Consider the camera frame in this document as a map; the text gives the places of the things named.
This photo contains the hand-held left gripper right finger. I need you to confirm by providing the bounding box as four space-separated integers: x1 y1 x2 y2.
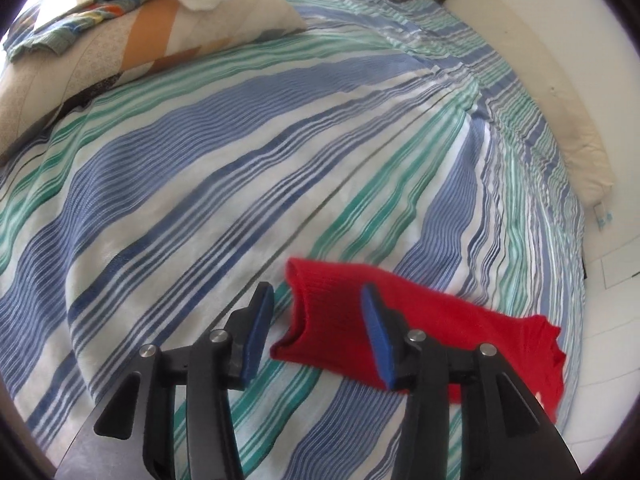
361 282 583 480

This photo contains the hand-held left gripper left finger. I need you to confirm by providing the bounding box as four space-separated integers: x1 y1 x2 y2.
94 282 276 480

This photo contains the red knit sweater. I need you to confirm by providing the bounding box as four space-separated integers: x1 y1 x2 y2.
270 257 567 423

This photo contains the striped bed sheet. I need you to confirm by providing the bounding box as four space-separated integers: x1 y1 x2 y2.
0 0 586 480

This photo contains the cream cushion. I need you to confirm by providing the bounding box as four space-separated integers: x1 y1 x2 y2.
442 0 617 206

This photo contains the patterned pillow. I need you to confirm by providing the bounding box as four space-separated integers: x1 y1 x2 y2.
0 0 307 161

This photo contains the colourful knitted cloth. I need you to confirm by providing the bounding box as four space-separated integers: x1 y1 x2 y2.
5 2 136 61

